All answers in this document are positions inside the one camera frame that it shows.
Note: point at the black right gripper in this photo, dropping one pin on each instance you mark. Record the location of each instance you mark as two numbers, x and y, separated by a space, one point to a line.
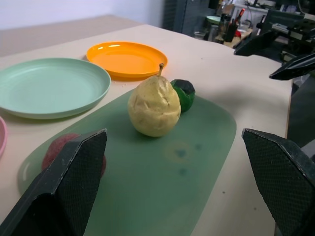
299 30

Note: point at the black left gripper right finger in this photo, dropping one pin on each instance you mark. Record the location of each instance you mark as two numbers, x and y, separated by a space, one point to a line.
283 177

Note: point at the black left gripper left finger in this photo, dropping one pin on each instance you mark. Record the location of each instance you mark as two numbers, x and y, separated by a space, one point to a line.
61 186

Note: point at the red round fruit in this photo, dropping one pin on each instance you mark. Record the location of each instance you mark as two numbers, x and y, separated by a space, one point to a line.
55 147

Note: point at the pink plate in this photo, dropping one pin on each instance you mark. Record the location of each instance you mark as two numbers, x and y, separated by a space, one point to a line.
2 137

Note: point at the dark green round fruit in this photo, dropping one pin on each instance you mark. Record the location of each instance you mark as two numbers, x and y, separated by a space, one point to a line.
186 98

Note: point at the light green plate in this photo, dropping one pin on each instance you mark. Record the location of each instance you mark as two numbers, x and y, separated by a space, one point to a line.
51 86

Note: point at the orange plate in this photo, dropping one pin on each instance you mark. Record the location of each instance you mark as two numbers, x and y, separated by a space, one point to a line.
125 59

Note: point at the wooden workbench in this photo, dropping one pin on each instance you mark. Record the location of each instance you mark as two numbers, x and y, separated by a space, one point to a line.
242 37

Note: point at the black tool holder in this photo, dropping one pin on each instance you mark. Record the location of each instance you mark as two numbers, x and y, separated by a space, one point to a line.
230 30

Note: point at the light green bowl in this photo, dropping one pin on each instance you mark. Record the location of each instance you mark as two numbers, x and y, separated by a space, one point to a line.
213 19

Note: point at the clear glass cup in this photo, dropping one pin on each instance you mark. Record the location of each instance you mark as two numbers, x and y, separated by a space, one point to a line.
199 35

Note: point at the green cutting mat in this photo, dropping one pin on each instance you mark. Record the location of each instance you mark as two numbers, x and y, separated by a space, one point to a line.
152 184

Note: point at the dark metal cabinet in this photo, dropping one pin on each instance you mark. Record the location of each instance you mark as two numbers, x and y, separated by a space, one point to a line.
182 14

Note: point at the yellow pear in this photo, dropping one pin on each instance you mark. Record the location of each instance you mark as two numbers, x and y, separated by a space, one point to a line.
152 105

